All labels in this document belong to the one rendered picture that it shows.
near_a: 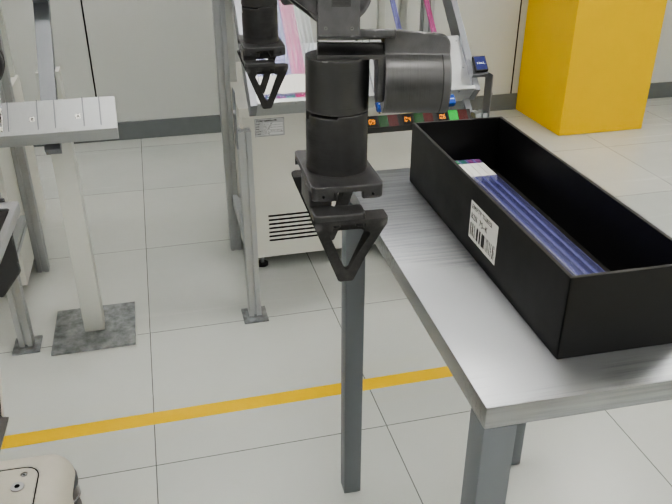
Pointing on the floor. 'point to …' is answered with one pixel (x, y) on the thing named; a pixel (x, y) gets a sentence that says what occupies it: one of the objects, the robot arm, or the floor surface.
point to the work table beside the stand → (477, 346)
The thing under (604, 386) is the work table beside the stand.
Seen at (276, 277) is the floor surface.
